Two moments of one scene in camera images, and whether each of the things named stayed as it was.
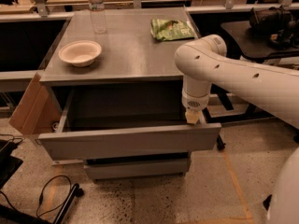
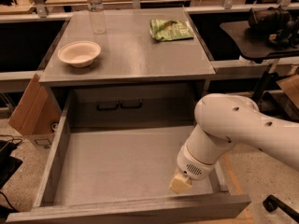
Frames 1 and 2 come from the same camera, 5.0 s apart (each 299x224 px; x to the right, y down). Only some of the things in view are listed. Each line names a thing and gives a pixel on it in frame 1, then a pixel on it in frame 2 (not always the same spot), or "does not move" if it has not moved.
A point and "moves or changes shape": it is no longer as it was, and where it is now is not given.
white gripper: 194,103 -> 191,165
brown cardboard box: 37,111 does not move
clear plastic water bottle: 96,7 does not move
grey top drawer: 97,120 moves or changes shape
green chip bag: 171,30 does not move
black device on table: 277,25 does not move
